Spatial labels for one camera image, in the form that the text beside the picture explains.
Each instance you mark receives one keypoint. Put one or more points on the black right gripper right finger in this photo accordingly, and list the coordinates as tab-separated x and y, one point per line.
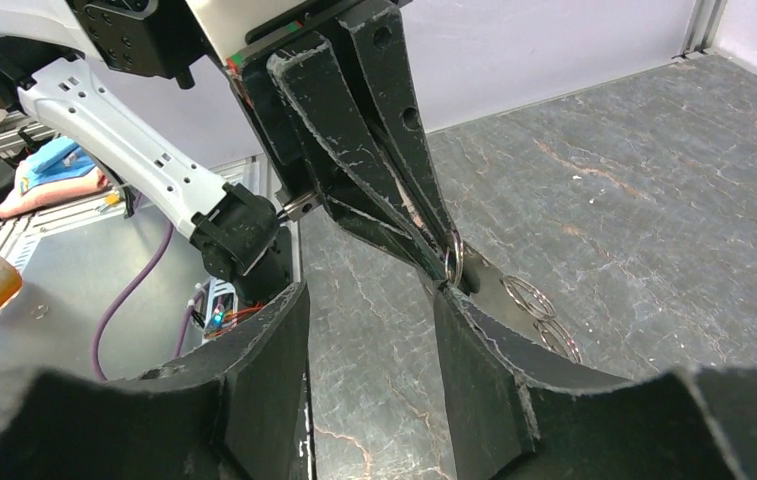
518	411

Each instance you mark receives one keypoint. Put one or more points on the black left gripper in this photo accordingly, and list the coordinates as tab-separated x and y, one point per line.
363	153

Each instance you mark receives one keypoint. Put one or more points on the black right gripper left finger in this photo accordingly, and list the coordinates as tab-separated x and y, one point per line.
236	407

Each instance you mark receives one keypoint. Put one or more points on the silver metal key holder plate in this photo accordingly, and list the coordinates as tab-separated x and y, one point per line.
513	301

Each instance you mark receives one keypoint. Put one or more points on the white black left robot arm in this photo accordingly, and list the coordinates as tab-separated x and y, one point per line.
46	50

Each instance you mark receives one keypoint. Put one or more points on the pink blue cloth pile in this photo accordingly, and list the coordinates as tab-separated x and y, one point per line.
58	172

